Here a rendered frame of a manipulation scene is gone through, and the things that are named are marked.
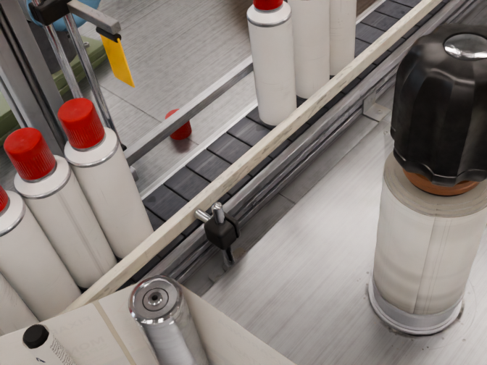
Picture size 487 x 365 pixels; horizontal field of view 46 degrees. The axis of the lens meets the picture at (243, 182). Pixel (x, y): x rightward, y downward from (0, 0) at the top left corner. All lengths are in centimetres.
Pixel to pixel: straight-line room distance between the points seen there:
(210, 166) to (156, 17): 46
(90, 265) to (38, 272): 7
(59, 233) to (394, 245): 31
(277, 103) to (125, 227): 26
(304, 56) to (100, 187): 33
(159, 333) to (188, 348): 4
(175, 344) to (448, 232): 22
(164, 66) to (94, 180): 46
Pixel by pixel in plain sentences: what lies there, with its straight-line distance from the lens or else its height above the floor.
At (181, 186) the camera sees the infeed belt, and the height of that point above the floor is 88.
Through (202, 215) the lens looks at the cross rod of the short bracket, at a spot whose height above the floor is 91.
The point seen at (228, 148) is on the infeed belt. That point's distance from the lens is 74.
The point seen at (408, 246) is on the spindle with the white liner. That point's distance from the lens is 47.
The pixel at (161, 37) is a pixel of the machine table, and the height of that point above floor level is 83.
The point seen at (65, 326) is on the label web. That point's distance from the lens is 43.
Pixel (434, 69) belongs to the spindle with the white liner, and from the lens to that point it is 37.
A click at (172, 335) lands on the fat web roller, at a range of 41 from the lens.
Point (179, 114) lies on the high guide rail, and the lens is 68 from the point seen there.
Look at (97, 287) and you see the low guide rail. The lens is 61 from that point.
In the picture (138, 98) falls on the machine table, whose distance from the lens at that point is 93.
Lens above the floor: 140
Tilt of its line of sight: 48 degrees down
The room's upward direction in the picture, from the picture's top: 10 degrees counter-clockwise
